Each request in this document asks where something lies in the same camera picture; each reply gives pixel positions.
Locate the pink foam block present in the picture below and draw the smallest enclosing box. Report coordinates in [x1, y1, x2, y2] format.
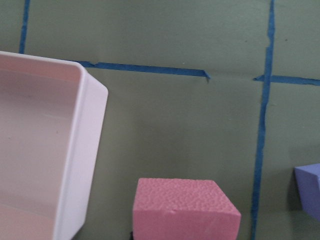
[132, 178, 242, 240]

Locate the purple foam block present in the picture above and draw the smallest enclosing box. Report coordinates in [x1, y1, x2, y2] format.
[294, 163, 320, 221]

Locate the pink plastic bin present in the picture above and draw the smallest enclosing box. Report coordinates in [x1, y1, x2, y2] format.
[0, 51, 108, 240]

